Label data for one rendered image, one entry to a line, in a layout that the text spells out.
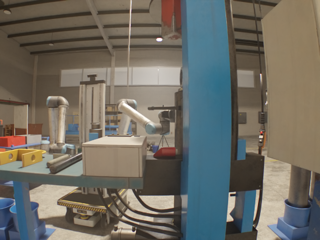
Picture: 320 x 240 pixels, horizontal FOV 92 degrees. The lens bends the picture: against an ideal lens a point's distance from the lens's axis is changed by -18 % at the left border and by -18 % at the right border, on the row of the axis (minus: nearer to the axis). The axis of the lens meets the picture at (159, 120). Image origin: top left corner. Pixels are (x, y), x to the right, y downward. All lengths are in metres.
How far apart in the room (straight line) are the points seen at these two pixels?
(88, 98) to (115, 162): 1.80
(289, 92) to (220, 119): 0.36
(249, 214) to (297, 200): 1.17
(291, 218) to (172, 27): 2.17
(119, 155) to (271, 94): 0.55
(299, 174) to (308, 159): 1.81
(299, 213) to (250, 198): 1.24
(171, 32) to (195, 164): 0.80
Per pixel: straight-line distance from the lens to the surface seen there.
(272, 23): 0.58
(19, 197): 1.22
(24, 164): 1.00
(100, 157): 0.74
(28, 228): 1.29
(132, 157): 0.72
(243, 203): 1.19
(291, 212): 2.37
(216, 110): 0.77
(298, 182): 2.27
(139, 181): 0.73
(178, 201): 1.33
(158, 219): 1.51
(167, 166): 0.99
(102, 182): 0.76
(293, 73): 0.48
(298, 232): 2.45
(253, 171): 1.14
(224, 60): 0.82
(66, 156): 1.07
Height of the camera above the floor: 1.28
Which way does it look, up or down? level
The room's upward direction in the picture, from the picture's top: straight up
